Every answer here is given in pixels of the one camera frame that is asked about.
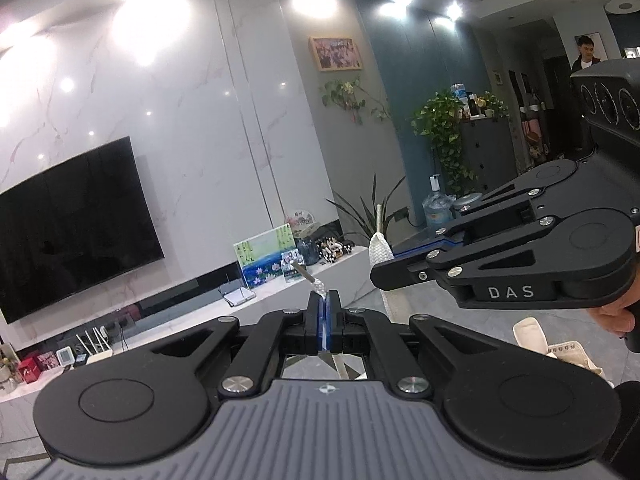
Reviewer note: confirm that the black and white toy figures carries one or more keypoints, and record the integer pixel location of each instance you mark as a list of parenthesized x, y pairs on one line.
[(334, 251)]

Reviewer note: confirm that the water bottle with pump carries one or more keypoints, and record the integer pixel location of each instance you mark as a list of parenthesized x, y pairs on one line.
[(437, 210)]

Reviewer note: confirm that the lotus painting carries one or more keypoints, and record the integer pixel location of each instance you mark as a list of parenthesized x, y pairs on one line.
[(265, 257)]

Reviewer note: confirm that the yellow flowering plant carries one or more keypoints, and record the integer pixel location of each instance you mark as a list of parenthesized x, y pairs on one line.
[(492, 103)]

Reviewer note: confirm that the black television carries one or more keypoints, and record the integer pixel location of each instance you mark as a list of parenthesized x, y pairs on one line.
[(75, 230)]

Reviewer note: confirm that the trailing wall plant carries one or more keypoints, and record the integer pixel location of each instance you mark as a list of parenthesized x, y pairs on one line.
[(350, 95)]

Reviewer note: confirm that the white shoelace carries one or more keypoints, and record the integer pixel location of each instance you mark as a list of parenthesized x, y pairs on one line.
[(380, 250)]

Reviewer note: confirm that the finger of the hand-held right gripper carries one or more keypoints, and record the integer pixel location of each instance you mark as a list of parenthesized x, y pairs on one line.
[(425, 246), (400, 272)]

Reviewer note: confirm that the white desk clock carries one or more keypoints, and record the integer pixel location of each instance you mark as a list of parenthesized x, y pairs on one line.
[(65, 356)]

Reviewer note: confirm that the person's right hand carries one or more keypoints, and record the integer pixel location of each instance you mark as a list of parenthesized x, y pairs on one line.
[(607, 315)]

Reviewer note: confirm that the pink bag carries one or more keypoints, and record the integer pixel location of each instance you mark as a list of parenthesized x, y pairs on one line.
[(532, 127)]

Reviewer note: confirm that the small blue water jug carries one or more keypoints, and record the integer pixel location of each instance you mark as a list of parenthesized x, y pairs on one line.
[(458, 91)]

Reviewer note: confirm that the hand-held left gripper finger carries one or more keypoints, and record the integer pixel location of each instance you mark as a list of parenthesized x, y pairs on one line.
[(331, 327), (320, 327)]

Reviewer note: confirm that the green pothos plant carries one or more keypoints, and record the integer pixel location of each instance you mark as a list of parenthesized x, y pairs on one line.
[(442, 125)]

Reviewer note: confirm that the small photo stand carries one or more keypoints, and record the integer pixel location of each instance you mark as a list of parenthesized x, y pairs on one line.
[(291, 266)]

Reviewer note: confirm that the long-leaved potted plant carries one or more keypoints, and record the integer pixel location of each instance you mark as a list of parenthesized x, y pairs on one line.
[(362, 215)]

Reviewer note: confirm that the dark grey cabinet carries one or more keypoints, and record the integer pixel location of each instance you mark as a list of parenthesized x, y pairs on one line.
[(492, 152)]

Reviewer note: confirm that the white router with antennas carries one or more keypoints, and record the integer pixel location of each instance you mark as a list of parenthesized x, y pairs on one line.
[(94, 342)]

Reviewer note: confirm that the floral gift box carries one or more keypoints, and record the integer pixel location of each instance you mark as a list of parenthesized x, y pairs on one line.
[(47, 361)]

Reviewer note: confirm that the red gift box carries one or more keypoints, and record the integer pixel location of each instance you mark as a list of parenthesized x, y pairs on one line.
[(29, 371)]

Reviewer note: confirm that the beige canvas shoe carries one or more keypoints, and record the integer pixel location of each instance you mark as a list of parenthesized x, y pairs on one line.
[(570, 355)]

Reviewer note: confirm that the round decorative plate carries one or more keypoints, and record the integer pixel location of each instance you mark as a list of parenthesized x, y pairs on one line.
[(302, 219)]

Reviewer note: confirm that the wooden framed picture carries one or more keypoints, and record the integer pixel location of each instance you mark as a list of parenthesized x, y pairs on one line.
[(336, 53)]

